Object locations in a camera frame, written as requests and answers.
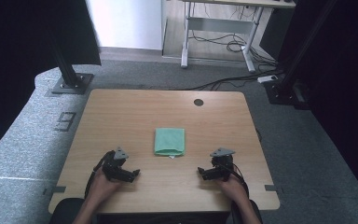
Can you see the person's left hand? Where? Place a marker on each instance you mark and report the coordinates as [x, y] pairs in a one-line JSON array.
[[102, 188]]

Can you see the black curtain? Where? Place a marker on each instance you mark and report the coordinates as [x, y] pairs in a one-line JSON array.
[[18, 46], [345, 77]]

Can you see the white desk frame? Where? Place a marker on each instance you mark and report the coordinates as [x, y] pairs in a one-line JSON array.
[[217, 25]]

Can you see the white power strip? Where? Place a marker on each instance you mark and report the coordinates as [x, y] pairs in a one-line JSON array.
[[267, 78]]

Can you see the green cloth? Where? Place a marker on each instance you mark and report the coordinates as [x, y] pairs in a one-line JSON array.
[[169, 141]]

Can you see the grey tape floor marking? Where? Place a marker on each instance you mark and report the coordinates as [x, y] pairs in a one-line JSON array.
[[64, 121]]

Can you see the person's right hand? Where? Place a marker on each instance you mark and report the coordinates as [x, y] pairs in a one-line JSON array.
[[234, 189]]

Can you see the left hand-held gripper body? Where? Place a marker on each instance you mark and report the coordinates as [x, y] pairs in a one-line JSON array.
[[113, 169]]

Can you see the grey tape strip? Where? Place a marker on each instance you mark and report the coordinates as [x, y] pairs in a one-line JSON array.
[[272, 188], [56, 189]]

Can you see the black round table grommet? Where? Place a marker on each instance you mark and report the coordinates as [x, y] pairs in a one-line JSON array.
[[198, 102]]

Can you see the white partition panel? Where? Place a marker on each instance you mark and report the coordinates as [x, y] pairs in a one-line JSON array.
[[127, 21]]

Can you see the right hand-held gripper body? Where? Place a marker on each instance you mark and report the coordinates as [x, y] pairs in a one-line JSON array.
[[222, 169]]

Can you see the black metal stand with base plate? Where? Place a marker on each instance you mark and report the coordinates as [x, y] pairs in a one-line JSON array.
[[71, 82], [284, 91]]

